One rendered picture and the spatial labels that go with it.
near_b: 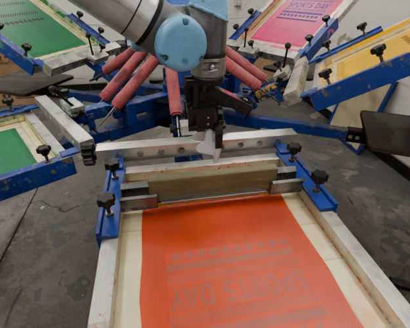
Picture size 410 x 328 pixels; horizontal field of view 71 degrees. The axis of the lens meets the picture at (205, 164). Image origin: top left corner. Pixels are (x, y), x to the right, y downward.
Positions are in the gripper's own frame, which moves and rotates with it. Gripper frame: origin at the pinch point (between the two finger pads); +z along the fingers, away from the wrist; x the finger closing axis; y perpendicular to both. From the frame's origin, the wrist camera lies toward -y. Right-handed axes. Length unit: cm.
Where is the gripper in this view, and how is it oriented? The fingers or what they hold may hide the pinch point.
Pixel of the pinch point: (215, 153)
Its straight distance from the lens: 74.1
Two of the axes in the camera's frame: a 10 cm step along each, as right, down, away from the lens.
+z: 0.0, 8.4, 5.5
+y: -9.8, 1.0, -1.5
